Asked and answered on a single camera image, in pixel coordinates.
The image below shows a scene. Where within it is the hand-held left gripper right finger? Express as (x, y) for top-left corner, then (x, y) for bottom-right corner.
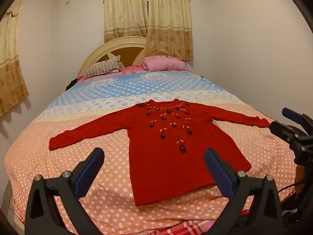
(204, 148), (284, 235)

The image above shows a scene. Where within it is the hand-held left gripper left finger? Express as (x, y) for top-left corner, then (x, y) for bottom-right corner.
(25, 147), (105, 235)

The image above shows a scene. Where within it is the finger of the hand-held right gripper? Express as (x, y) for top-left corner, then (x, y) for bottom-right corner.
(282, 107), (313, 131)
(269, 120), (300, 144)

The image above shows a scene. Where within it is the red embroidered knit sweater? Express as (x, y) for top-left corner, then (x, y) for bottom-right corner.
(49, 98), (271, 206)

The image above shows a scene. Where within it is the red plaid cloth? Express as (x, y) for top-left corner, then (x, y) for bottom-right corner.
(147, 219), (220, 235)

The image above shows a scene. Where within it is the polka dot bedsheet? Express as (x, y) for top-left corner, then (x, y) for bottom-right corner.
(4, 69), (297, 235)

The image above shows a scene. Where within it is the dark cloth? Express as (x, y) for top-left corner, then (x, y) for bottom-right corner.
(66, 78), (84, 91)

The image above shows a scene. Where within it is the striped pillow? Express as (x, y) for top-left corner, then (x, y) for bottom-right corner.
(83, 55), (123, 80)

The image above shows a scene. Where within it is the cream wooden headboard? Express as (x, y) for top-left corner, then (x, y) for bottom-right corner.
(78, 36), (147, 77)

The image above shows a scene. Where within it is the pink pillow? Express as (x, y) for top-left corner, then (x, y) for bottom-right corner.
(142, 55), (186, 72)

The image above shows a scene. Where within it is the beige patterned curtain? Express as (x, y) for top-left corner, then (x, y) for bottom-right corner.
(103, 0), (149, 43)
(0, 0), (29, 117)
(146, 0), (193, 60)

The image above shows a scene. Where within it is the black cable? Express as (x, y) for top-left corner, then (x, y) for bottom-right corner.
(277, 185), (297, 194)

